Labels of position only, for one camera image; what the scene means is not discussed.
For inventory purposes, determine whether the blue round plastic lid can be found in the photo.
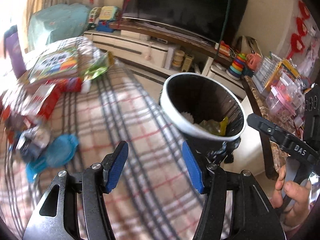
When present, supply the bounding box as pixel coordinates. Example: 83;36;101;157
25;134;79;183

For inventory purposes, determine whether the yellow green snack wrapper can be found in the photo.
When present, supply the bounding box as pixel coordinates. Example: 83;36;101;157
200;116;229;137

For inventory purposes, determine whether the white foam fruit net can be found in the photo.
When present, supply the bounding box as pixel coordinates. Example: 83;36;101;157
181;112;194;124

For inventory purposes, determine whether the white trash bin black bag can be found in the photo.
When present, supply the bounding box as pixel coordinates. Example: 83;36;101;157
159;73;246;164

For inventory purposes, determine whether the person's right hand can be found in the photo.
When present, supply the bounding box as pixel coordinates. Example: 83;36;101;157
271;164;313;230

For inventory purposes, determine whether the marble side counter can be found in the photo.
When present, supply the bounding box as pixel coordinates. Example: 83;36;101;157
242;75;295;180

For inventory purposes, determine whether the pink plastic storage box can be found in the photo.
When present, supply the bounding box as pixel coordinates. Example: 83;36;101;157
266;77;304;122

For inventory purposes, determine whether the red white small box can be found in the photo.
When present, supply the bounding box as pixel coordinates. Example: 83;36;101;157
1;83;61;122

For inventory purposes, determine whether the red toy telephone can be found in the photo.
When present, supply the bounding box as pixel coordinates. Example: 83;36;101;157
214;41;230;57

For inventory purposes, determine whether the colourful children's book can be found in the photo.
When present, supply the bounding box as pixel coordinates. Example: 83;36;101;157
28;47;79;84

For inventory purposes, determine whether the white TV cabinet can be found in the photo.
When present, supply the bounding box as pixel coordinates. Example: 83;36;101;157
83;29;247;100

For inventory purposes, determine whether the black flat television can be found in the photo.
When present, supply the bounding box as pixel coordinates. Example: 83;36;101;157
123;0;248;45

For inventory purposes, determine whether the purple water bottle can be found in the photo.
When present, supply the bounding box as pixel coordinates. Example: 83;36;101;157
3;25;27;79

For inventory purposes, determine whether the teal cloth covered furniture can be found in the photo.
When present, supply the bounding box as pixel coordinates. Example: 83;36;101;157
28;3;90;51

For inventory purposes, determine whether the red heart string decoration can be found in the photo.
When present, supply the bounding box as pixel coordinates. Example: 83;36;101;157
286;1;311;59

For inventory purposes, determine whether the rainbow stacking ring toy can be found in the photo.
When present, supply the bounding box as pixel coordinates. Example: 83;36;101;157
226;53;246;80

